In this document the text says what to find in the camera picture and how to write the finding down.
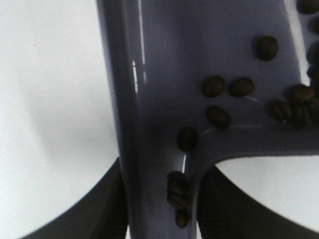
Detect pile of coffee beans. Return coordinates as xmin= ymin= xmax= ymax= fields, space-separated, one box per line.
xmin=172 ymin=0 xmax=319 ymax=230

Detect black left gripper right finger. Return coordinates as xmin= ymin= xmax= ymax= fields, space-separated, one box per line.
xmin=197 ymin=167 xmax=319 ymax=239

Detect purple plastic dustpan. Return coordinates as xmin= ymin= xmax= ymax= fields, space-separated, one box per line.
xmin=97 ymin=0 xmax=319 ymax=239

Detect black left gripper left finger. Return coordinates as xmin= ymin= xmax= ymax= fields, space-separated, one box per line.
xmin=24 ymin=159 xmax=129 ymax=239

